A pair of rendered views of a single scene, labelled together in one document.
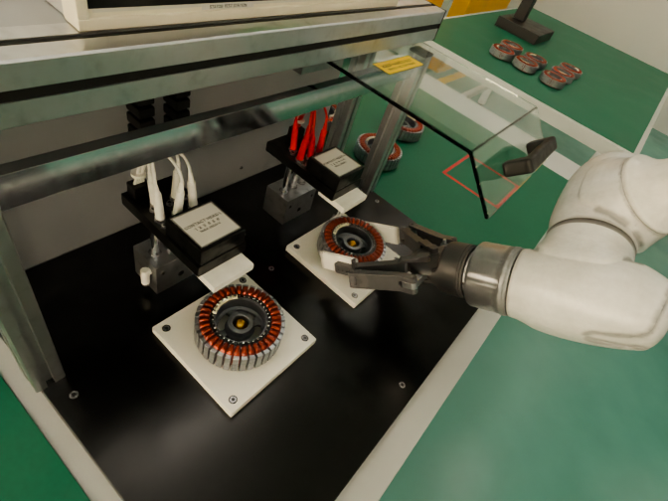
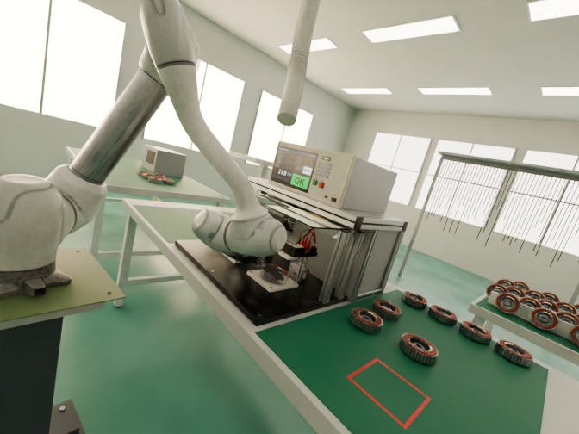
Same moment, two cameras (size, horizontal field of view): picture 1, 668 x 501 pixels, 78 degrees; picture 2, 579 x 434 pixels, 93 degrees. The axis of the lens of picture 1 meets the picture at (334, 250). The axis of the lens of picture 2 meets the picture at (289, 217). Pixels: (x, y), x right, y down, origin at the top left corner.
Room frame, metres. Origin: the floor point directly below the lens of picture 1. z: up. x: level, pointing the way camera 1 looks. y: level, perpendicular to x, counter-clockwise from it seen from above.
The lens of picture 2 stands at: (0.86, -1.00, 1.23)
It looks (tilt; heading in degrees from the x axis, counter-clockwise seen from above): 11 degrees down; 110
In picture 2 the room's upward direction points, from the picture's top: 15 degrees clockwise
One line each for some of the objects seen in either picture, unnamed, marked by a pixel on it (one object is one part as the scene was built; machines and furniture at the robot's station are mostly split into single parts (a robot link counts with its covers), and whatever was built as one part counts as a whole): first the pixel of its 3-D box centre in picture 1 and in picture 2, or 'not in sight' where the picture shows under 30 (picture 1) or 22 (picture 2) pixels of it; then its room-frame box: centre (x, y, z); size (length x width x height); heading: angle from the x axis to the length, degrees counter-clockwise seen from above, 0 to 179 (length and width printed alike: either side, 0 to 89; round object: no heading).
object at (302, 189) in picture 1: (289, 197); (298, 270); (0.57, 0.11, 0.80); 0.08 x 0.05 x 0.06; 156
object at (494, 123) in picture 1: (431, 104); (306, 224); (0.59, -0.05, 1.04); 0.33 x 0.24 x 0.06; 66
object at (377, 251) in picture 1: (351, 245); (274, 273); (0.51, -0.02, 0.80); 0.11 x 0.11 x 0.04
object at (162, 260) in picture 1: (170, 257); not in sight; (0.35, 0.21, 0.80); 0.08 x 0.05 x 0.06; 156
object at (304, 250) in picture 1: (347, 254); (272, 279); (0.51, -0.02, 0.78); 0.15 x 0.15 x 0.01; 66
